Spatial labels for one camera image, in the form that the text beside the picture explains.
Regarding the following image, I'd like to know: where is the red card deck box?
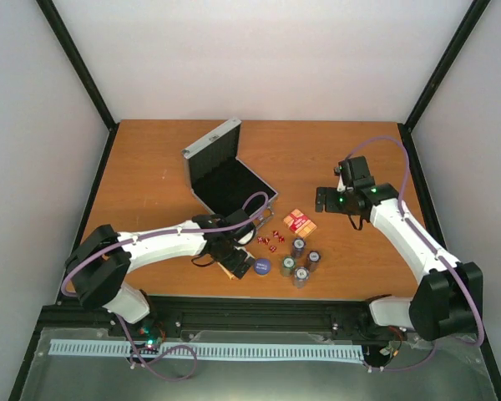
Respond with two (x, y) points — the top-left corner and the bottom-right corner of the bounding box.
(219, 263), (248, 280)
(283, 209), (317, 238)

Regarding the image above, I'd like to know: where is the aluminium poker case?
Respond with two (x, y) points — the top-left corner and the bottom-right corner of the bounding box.
(181, 118), (278, 216)

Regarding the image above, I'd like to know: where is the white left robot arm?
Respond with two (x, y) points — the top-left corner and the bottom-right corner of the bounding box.
(61, 215), (256, 337)

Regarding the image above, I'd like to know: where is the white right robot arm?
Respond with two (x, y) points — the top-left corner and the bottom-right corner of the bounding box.
(315, 184), (485, 346)

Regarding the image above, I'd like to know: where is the blue small blind button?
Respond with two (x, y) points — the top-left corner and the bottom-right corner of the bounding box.
(254, 258), (271, 277)

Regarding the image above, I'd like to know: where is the purple poker chip stack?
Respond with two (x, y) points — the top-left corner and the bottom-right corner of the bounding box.
(291, 237), (306, 259)

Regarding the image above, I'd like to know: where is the green poker chip stack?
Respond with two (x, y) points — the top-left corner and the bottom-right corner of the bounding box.
(280, 256), (296, 277)

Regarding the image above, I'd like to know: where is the brown poker chip stack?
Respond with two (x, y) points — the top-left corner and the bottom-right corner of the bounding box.
(305, 251), (321, 272)

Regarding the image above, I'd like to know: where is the grey poker chip stack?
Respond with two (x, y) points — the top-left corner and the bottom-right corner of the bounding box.
(292, 266), (310, 288)

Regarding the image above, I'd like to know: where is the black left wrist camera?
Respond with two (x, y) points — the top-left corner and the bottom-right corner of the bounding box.
(223, 209), (256, 241)

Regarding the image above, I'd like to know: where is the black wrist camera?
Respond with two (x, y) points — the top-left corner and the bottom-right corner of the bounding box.
(335, 156), (371, 186)
(223, 209), (256, 241)

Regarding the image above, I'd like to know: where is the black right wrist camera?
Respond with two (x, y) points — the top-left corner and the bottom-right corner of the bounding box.
(335, 156), (371, 186)

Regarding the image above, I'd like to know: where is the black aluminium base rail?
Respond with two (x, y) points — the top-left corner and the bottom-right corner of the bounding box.
(37, 294), (485, 342)

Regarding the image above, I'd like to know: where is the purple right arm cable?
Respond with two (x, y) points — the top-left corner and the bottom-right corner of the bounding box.
(344, 135), (485, 374)

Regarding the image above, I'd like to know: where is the light blue cable duct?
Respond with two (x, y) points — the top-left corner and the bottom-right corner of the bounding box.
(48, 339), (363, 364)

